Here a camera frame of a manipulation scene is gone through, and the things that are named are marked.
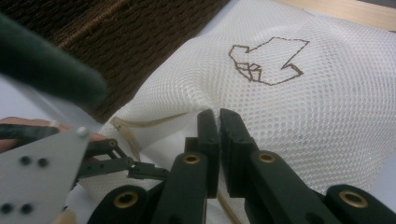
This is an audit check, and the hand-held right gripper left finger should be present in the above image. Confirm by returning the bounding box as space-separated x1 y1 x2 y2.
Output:
184 108 220 200

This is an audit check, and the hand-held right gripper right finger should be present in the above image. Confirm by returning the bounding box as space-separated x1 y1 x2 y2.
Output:
219 107 261 199

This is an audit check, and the cream mesh laundry bag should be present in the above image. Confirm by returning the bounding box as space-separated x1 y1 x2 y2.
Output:
78 0 396 224

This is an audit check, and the brown woven basket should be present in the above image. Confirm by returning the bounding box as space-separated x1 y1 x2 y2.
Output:
0 0 232 124

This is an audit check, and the dark blurred rod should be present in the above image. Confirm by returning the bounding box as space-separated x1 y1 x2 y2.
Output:
0 12 108 107

